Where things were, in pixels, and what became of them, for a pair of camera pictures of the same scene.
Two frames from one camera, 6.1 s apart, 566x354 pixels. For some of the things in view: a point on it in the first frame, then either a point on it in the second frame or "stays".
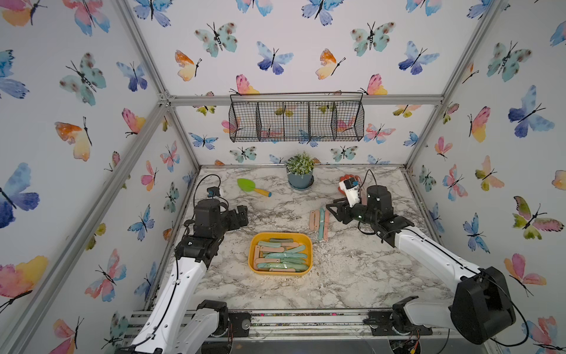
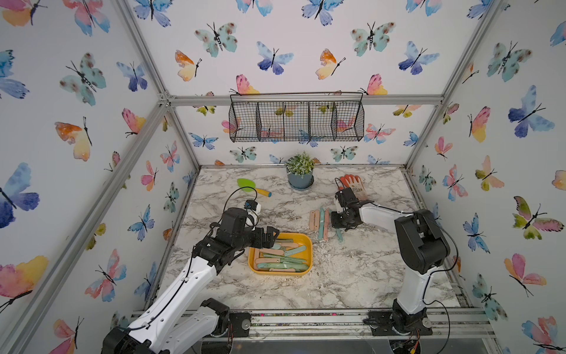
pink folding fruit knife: (312, 220) stays
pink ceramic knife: (326, 224) stays
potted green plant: (300, 169) stays
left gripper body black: (229, 222) to (253, 239)
